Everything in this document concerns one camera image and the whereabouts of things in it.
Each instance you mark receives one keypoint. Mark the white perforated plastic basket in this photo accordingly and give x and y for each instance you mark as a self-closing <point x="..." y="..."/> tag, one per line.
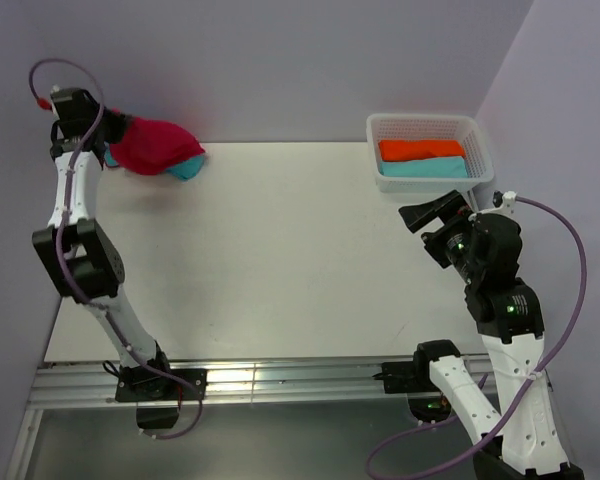
<point x="415" y="127"/>

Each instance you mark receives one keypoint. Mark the rolled orange t shirt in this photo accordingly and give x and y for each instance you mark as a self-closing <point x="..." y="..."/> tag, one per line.
<point x="402" y="150"/>

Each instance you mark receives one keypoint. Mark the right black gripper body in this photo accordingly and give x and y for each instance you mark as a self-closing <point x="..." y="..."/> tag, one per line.
<point x="448" y="244"/>

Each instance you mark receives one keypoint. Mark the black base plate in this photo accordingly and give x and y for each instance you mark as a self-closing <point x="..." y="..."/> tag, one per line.
<point x="400" y="378"/>
<point x="180" y="382"/>

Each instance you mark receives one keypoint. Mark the crimson red t shirt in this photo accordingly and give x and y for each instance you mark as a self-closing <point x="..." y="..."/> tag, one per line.
<point x="151" y="146"/>

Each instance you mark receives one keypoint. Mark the crumpled teal t shirt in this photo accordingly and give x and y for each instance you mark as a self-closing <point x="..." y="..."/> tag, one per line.
<point x="183" y="171"/>

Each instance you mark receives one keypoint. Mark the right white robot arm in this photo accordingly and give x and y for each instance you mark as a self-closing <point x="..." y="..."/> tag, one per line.
<point x="518" y="438"/>

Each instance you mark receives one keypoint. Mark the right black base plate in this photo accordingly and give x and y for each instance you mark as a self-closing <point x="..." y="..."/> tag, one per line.
<point x="400" y="378"/>

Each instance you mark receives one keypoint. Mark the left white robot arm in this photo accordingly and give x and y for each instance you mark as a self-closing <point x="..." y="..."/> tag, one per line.
<point x="79" y="257"/>

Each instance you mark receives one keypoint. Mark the aluminium mounting rail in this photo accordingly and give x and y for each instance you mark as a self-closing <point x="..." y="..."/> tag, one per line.
<point x="87" y="386"/>

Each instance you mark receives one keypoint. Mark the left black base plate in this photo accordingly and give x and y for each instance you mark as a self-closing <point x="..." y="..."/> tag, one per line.
<point x="180" y="382"/>

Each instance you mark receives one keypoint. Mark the rolled teal t shirt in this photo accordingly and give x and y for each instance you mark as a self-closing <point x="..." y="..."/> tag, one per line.
<point x="439" y="167"/>

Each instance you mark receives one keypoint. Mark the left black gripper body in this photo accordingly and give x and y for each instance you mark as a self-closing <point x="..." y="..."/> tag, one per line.
<point x="113" y="126"/>

